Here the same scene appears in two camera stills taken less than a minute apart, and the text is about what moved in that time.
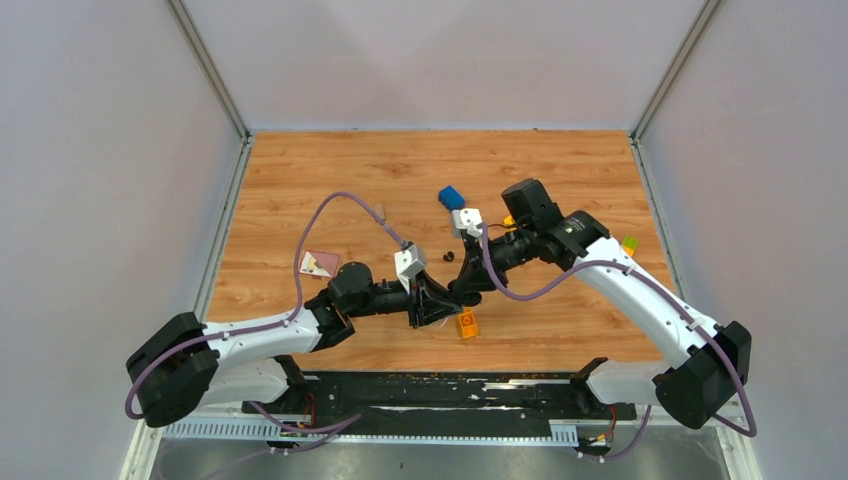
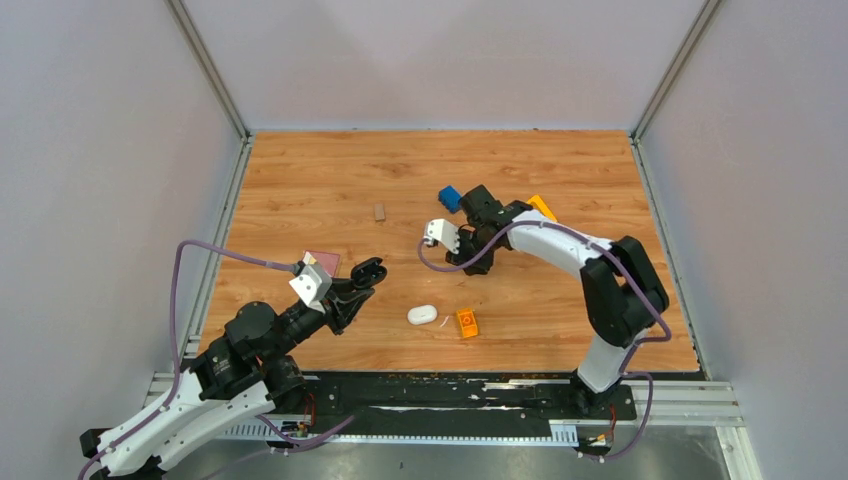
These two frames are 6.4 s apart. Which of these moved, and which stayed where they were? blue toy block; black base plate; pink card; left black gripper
Moved: left black gripper
Stayed: black base plate; pink card; blue toy block
